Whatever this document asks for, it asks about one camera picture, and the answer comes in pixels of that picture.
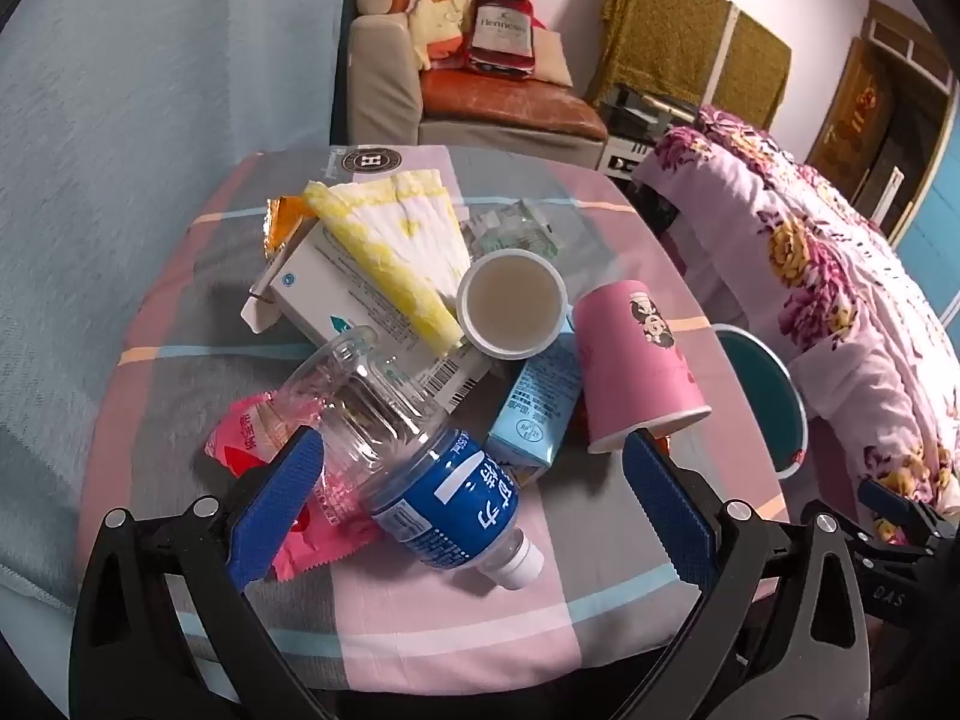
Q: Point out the white cabinet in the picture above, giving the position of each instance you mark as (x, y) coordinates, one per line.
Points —
(622, 157)

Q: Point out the white paper cup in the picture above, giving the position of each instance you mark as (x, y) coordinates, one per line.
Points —
(510, 300)

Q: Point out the pink snack packet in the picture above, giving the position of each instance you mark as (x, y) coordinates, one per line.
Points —
(247, 442)

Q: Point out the blue milk carton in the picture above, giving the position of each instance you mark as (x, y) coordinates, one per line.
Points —
(536, 405)

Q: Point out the clear plastic bottle blue label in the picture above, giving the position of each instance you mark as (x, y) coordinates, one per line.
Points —
(442, 495)

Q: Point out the orange white snack wrapper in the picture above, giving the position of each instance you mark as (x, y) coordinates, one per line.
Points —
(281, 229)

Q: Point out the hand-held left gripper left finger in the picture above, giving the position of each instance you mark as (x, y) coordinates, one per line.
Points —
(277, 510)

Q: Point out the white medicine box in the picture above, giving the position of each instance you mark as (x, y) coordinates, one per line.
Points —
(330, 292)

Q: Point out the red Hennessy bag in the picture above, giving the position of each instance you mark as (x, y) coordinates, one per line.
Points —
(499, 30)

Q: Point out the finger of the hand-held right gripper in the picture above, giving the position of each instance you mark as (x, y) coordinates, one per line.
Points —
(889, 589)
(892, 499)

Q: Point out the beige brown armchair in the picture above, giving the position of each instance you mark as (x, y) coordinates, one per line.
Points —
(375, 90)

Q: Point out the brown wooden door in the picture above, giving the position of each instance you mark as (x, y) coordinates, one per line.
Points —
(855, 112)

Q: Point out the clear green plastic wrapper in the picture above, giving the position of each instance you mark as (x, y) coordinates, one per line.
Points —
(510, 229)

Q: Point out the olive yellow hanging blanket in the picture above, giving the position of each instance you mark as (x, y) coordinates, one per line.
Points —
(652, 22)

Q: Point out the beige cushion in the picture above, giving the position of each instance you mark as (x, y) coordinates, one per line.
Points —
(551, 56)

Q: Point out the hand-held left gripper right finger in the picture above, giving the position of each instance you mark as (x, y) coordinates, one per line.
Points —
(667, 517)

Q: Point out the white tube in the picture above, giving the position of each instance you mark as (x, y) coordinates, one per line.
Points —
(898, 191)

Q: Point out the teal trash bin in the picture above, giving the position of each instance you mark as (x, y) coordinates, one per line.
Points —
(765, 390)

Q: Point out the pink paper cup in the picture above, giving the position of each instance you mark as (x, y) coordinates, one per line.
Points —
(637, 375)

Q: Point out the yellow cloth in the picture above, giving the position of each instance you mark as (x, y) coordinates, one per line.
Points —
(435, 15)

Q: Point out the yellow white paper napkin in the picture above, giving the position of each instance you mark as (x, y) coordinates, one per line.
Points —
(397, 240)

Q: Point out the black audio player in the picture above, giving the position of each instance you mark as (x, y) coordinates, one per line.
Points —
(645, 112)

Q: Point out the pink floral blanket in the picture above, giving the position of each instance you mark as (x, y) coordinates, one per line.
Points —
(825, 277)

